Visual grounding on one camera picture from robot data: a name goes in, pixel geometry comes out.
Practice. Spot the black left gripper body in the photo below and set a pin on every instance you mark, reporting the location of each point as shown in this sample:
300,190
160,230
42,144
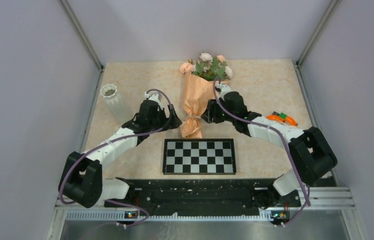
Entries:
159,120

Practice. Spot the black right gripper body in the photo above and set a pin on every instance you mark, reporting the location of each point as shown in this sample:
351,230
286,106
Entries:
224,115

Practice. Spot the flower bouquet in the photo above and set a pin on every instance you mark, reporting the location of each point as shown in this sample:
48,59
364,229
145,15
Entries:
198,89

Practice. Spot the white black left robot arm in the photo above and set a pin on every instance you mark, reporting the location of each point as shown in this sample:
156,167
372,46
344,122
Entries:
82,179

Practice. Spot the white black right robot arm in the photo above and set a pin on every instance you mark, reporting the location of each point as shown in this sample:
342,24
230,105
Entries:
309,153

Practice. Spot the black white checkerboard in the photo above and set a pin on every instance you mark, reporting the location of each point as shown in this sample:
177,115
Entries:
208,156

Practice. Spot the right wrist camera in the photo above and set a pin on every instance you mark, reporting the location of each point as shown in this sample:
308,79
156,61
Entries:
222,89

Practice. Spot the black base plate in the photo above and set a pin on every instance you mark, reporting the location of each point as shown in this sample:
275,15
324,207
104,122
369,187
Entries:
148,193

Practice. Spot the aluminium front rail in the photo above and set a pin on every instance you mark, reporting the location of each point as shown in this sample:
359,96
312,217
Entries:
326,199

